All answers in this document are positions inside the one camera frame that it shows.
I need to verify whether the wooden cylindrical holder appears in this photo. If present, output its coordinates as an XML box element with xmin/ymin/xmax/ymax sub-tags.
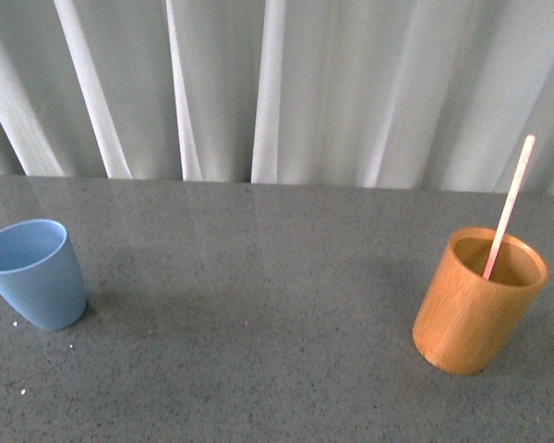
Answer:
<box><xmin>412</xmin><ymin>227</ymin><xmax>549</xmax><ymax>376</ymax></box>

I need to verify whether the blue plastic cup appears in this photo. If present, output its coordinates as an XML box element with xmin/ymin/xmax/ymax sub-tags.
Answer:
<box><xmin>0</xmin><ymin>219</ymin><xmax>88</xmax><ymax>330</ymax></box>

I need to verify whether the white pleated curtain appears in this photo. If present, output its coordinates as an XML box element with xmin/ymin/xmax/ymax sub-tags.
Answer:
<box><xmin>0</xmin><ymin>1</ymin><xmax>554</xmax><ymax>194</ymax></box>

